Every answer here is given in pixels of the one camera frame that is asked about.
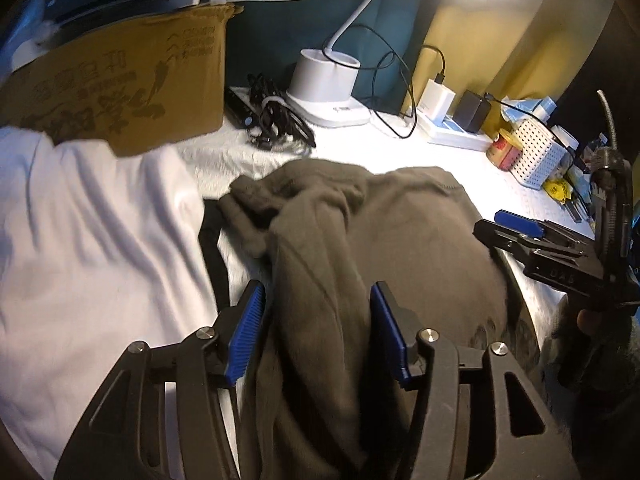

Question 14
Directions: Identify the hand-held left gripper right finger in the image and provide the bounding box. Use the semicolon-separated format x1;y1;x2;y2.
369;281;583;480

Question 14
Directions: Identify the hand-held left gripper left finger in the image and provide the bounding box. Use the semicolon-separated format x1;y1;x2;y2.
52;280;267;480

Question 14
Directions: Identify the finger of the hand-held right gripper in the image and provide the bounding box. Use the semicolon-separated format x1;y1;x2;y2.
494;210;548;237
472;219;538;261

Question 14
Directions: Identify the brown T-shirt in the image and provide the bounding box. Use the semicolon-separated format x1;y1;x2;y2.
215;159;538;480

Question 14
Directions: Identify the person's right hand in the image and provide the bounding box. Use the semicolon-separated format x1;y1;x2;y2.
575;309;608;337

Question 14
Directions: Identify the yellow plastic bag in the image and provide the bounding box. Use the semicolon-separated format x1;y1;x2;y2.
545;180;576;201

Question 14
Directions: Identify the white perforated basket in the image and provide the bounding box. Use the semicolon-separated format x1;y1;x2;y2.
507;117;566;191

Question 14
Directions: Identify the red candle jar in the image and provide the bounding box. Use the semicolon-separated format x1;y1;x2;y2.
486;128;523;168

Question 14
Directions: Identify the glass jar with white lid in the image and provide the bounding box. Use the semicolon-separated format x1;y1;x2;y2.
550;125;581;171

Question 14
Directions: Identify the white power strip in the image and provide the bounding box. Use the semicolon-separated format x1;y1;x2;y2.
400;107;493;153

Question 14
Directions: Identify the crumpled white tissue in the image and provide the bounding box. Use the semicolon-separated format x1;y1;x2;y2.
502;97;541;121

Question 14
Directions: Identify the black charger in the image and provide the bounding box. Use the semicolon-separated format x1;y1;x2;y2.
454;90;493;133

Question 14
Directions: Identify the white charger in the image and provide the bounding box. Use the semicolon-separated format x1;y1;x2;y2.
417;77;457;123

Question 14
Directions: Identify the white garment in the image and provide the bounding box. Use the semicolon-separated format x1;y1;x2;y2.
0;127;236;466

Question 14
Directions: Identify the yellow curtain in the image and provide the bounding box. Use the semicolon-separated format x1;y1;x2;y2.
425;0;616;126

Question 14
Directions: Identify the black electronic device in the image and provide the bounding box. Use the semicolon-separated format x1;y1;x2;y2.
226;86;257;131

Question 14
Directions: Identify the white desk lamp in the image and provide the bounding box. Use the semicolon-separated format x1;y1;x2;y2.
286;0;516;128

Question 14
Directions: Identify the cardboard box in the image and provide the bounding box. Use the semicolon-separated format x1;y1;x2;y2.
0;2;246;157

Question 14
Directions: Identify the black charging cable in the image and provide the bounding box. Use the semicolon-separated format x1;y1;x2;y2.
482;91;576;153
350;24;447;140

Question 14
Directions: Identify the black cable bundle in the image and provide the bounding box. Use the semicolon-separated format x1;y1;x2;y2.
246;72;317;151

